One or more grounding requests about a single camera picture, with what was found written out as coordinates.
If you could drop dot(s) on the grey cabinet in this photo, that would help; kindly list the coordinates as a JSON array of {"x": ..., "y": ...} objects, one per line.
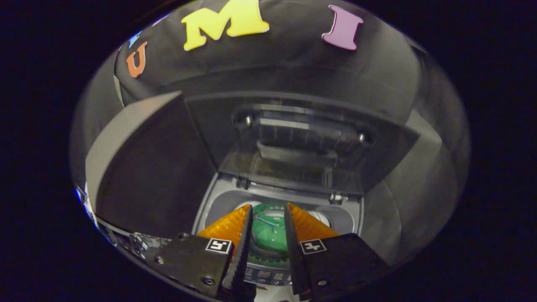
[{"x": 159, "y": 176}]

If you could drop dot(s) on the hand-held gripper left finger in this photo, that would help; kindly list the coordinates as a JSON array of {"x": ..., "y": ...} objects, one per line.
[{"x": 245, "y": 243}]

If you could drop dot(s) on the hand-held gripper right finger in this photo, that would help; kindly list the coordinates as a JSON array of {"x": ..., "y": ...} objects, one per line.
[{"x": 293, "y": 251}]

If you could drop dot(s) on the white panel with blue edge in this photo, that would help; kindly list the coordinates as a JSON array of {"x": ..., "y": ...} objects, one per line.
[{"x": 89, "y": 212}]

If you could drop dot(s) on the green polo shirt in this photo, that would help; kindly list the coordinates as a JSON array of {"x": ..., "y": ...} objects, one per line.
[{"x": 270, "y": 230}]

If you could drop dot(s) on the black backdrop cloth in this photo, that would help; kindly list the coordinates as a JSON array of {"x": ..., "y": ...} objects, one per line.
[{"x": 293, "y": 63}]

